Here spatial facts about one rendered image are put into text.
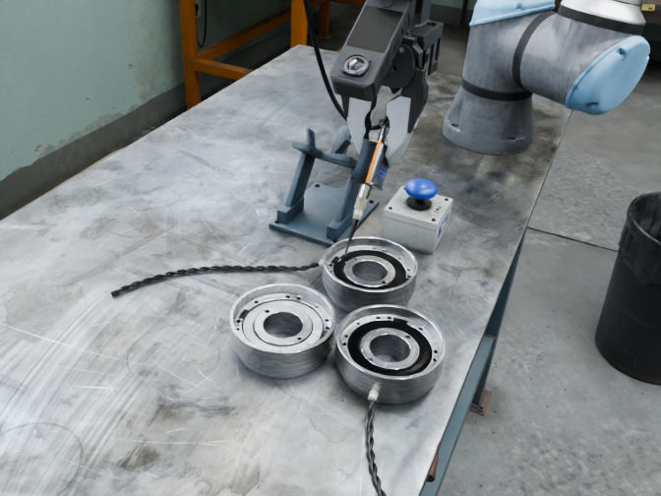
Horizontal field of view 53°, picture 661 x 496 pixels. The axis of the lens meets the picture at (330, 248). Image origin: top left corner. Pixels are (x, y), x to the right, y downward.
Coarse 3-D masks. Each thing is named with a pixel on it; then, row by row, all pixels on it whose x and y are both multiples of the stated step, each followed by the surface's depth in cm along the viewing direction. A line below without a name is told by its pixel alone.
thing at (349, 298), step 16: (352, 240) 78; (368, 240) 78; (384, 240) 78; (336, 256) 77; (368, 256) 77; (400, 256) 77; (352, 272) 76; (368, 272) 77; (384, 272) 76; (416, 272) 73; (336, 288) 71; (352, 288) 70; (400, 288) 71; (336, 304) 74; (352, 304) 71; (368, 304) 71; (400, 304) 72
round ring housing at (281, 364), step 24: (264, 288) 69; (288, 288) 70; (240, 312) 67; (264, 312) 68; (288, 312) 68; (240, 336) 63; (264, 336) 65; (264, 360) 62; (288, 360) 62; (312, 360) 63
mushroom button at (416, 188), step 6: (414, 180) 83; (420, 180) 83; (426, 180) 83; (408, 186) 82; (414, 186) 82; (420, 186) 82; (426, 186) 82; (432, 186) 82; (408, 192) 82; (414, 192) 81; (420, 192) 81; (426, 192) 81; (432, 192) 81; (420, 198) 81; (426, 198) 81
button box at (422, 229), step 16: (400, 192) 86; (400, 208) 83; (416, 208) 83; (432, 208) 83; (448, 208) 84; (384, 224) 84; (400, 224) 83; (416, 224) 82; (432, 224) 81; (448, 224) 88; (400, 240) 84; (416, 240) 83; (432, 240) 82
